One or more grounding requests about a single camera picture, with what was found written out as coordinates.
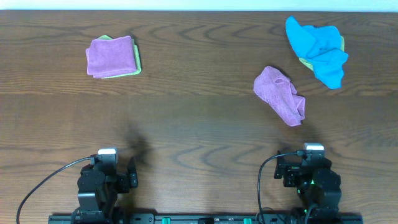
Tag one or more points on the green cloth under blue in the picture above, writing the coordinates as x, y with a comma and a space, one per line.
310, 66

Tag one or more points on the crumpled blue cloth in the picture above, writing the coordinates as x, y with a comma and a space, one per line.
321, 47

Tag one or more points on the folded green cloth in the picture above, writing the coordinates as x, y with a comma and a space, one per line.
120, 57

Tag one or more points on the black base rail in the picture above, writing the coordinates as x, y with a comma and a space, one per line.
148, 218

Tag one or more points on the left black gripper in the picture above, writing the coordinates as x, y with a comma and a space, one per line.
132, 178

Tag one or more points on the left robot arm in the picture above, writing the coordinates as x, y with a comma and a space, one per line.
98, 188

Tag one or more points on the folded purple cloth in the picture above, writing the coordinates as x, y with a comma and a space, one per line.
91, 52

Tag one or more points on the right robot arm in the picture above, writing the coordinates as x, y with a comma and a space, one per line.
317, 186

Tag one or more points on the purple microfiber cloth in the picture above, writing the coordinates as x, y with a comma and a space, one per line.
276, 89

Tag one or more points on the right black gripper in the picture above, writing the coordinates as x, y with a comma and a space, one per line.
291, 172

